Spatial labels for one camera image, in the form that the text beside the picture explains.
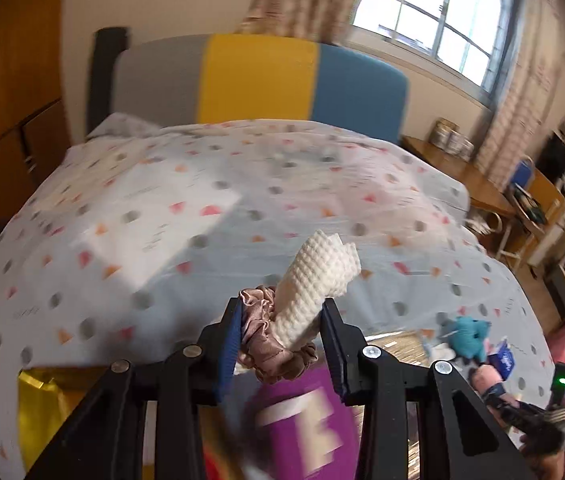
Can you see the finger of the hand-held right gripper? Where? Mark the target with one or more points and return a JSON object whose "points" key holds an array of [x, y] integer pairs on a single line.
{"points": [[532, 422]]}

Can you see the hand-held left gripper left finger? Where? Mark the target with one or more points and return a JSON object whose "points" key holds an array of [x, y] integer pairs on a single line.
{"points": [[227, 350]]}

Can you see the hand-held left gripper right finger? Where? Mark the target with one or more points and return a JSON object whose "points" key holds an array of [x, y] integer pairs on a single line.
{"points": [[335, 350]]}

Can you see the pink satin scrunchie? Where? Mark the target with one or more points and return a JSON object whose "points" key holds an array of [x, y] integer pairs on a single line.
{"points": [[272, 360]]}

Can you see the white waffle cloth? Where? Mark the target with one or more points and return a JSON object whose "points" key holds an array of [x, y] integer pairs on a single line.
{"points": [[312, 280]]}

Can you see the gold metal tray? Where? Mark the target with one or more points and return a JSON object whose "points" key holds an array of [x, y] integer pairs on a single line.
{"points": [[42, 410]]}

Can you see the person's right hand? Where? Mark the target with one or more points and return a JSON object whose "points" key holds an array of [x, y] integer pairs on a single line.
{"points": [[552, 462]]}

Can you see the purple cardboard box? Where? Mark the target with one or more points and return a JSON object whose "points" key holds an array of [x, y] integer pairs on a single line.
{"points": [[307, 390]]}

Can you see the blue tissue pack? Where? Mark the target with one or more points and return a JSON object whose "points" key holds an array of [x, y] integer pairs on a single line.
{"points": [[503, 360]]}

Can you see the teal plush toy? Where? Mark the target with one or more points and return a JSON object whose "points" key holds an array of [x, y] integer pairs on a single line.
{"points": [[464, 337]]}

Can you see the patterned white bed sheet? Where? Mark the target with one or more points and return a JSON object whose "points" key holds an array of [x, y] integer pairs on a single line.
{"points": [[162, 210]]}

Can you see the wooden desk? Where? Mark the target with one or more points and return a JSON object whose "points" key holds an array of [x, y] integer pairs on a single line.
{"points": [[467, 180]]}

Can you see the blue plastic chair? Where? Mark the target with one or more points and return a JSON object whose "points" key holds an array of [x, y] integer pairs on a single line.
{"points": [[523, 172]]}

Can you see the black monitor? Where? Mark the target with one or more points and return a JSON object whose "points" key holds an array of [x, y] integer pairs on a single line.
{"points": [[559, 157]]}

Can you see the silver metal tin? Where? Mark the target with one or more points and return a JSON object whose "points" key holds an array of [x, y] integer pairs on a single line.
{"points": [[462, 146], [443, 132]]}

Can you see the grey yellow blue headboard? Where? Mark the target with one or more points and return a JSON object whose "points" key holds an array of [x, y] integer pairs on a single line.
{"points": [[257, 80]]}

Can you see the black rolled mat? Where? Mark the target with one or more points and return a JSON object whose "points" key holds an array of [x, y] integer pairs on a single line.
{"points": [[105, 75]]}

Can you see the orange wooden wardrobe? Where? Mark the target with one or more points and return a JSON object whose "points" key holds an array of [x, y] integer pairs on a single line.
{"points": [[7, 85]]}

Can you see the window with metal frame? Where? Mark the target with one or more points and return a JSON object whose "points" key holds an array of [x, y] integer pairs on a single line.
{"points": [[427, 10]]}

